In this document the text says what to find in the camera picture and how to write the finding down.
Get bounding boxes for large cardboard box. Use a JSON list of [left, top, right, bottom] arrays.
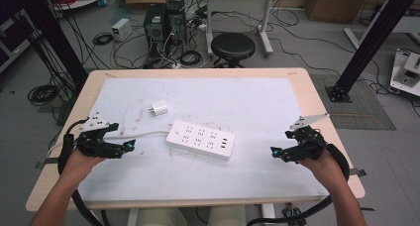
[[304, 0, 371, 25]]

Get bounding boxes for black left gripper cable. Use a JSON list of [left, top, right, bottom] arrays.
[[56, 118, 104, 226]]

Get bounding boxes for black round stool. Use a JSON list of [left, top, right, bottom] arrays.
[[210, 32, 257, 69]]

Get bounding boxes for person's left hand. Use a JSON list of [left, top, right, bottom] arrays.
[[60, 148, 107, 188]]

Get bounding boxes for dark floor mat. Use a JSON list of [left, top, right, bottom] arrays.
[[310, 73, 397, 132]]

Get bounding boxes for white table leg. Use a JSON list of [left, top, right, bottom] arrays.
[[261, 202, 276, 221], [126, 208, 140, 226]]

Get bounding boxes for coiled black cable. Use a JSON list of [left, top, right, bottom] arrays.
[[27, 83, 61, 107], [91, 32, 115, 47], [178, 50, 203, 67]]

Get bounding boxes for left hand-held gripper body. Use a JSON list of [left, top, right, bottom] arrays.
[[74, 112, 115, 159]]

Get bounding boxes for white power strip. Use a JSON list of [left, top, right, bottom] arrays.
[[165, 120, 237, 162]]

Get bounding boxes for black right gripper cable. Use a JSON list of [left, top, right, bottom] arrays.
[[247, 142, 351, 226]]

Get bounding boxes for white charger plug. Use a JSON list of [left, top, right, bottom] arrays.
[[149, 99, 169, 118]]

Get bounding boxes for white power supply box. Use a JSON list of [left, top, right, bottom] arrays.
[[111, 17, 134, 43]]

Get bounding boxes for small electronics boards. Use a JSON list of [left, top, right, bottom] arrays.
[[281, 203, 307, 226]]

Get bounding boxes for white power strip cable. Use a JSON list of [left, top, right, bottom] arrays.
[[49, 129, 171, 156]]

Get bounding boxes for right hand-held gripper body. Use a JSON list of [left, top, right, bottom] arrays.
[[289, 112, 331, 163]]

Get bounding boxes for white table mat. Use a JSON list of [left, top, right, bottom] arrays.
[[76, 76, 330, 202]]

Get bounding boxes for white flat device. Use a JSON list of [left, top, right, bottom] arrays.
[[389, 49, 420, 98]]

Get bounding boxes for black computer tower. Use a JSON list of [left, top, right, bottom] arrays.
[[143, 3, 168, 59], [165, 0, 188, 46]]

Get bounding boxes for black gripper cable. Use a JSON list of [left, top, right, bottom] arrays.
[[247, 142, 351, 226], [56, 118, 104, 226]]

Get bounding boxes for grey shelf rack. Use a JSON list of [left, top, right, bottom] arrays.
[[0, 9, 43, 74]]

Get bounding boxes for person's right hand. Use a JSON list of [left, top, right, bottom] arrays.
[[298, 149, 344, 191]]

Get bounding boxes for black metal stand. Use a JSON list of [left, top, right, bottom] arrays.
[[14, 0, 89, 88], [324, 0, 420, 103]]

